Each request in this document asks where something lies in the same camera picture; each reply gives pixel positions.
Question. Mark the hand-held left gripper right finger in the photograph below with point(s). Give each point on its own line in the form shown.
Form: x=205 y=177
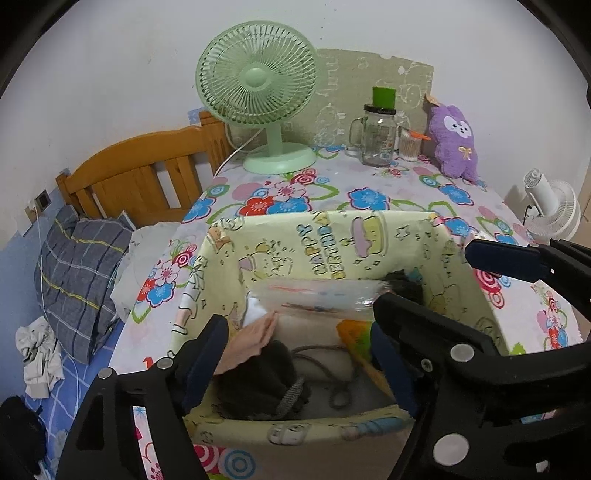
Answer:
x=390 y=369

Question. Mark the purple plush bunny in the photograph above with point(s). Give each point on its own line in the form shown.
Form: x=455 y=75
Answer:
x=455 y=143

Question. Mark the wall socket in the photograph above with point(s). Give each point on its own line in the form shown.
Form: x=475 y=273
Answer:
x=43 y=199

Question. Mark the black plastic bag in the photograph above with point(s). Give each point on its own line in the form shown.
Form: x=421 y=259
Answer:
x=406 y=286

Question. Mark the grey plaid pillow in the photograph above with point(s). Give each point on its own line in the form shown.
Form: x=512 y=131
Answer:
x=78 y=286

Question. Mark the cotton swab jar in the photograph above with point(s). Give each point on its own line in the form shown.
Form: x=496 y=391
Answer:
x=408 y=147

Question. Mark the dark grey knit cloth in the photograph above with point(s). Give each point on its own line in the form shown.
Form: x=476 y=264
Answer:
x=258 y=383

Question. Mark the green plastic cup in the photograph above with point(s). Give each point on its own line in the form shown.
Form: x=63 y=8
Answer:
x=384 y=97

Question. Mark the green printed board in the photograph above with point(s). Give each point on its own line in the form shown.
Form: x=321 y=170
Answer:
x=351 y=74

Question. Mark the glass mason jar mug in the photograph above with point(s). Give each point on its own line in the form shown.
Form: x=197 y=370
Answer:
x=378 y=138

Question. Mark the crumpled white cloth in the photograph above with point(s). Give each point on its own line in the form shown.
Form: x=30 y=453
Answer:
x=39 y=350

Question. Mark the blue checked bedsheet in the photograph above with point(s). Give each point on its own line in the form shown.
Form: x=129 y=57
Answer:
x=60 y=415

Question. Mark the white bedding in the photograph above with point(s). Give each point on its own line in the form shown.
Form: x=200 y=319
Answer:
x=147 y=258

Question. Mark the clear plastic bag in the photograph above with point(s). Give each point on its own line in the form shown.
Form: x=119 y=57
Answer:
x=314 y=295

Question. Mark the pink cloth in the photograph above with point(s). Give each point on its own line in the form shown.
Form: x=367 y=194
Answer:
x=249 y=341

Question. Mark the yellow fabric storage box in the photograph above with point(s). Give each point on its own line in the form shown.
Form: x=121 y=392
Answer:
x=300 y=244

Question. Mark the green desk fan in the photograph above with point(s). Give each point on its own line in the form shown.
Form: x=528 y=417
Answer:
x=256 y=76

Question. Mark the wooden headboard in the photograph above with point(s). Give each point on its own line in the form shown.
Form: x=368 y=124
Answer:
x=129 y=184

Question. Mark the white fan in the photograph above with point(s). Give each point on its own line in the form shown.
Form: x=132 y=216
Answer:
x=561 y=207

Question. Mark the floral tablecloth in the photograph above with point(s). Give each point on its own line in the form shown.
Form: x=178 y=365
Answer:
x=277 y=198

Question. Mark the orange green soft toy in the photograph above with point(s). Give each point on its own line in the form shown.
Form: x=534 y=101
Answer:
x=355 y=341

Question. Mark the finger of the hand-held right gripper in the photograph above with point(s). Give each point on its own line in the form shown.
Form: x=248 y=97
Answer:
x=438 y=332
x=503 y=261

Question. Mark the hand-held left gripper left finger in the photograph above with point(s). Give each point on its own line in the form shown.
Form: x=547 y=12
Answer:
x=207 y=360

